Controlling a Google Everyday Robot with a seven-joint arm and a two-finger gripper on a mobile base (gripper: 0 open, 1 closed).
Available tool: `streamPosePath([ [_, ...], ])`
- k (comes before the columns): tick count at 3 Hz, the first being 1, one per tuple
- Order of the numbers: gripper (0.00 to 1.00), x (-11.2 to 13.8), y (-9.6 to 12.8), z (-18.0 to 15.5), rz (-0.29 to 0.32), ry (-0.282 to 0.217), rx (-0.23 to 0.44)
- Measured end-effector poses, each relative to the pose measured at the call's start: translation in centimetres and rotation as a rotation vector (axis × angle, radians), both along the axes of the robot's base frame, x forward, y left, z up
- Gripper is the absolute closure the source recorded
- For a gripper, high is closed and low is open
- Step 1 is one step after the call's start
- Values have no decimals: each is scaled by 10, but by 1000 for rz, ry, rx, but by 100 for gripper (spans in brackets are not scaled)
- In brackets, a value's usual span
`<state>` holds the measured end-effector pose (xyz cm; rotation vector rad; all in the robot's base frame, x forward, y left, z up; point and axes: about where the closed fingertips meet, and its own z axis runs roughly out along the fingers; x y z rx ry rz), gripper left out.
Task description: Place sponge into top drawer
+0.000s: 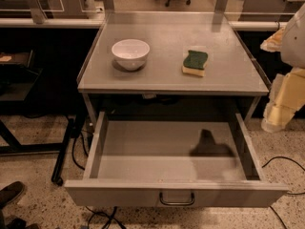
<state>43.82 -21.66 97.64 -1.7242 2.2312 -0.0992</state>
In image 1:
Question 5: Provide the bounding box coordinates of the black drawer handle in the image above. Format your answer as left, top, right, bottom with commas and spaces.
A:
158, 191, 195, 207

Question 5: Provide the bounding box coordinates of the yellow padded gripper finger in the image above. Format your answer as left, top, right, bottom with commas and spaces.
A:
261, 68, 305, 133
260, 28, 285, 52

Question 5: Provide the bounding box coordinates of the black shoe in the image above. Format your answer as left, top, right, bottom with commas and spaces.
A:
0, 181, 25, 208

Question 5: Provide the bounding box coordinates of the open grey top drawer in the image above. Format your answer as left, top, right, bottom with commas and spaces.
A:
65, 114, 288, 207

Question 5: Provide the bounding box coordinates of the grey metal cabinet table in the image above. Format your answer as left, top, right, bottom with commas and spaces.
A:
77, 0, 268, 122

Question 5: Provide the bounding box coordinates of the black side cart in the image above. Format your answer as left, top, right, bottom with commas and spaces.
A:
0, 51, 73, 186

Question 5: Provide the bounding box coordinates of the black floor cable right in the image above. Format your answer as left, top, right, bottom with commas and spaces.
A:
261, 156, 305, 229

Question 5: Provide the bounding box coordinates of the white ceramic bowl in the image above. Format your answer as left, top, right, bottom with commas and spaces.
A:
112, 39, 151, 71

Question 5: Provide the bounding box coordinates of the white horizontal rail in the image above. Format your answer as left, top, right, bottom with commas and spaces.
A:
0, 18, 103, 29

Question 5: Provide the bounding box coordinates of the green and yellow sponge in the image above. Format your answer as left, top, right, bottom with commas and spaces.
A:
182, 50, 209, 77

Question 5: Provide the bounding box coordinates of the black floor cable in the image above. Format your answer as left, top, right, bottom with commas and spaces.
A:
261, 156, 305, 229
85, 206, 128, 229

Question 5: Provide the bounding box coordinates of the black floor cable bottom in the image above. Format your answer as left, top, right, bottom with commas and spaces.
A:
85, 206, 128, 229

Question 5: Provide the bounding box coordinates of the black cable under cart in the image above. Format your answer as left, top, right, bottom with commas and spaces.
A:
71, 129, 93, 172

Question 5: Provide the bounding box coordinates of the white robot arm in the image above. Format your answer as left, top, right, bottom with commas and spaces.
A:
260, 5, 305, 133

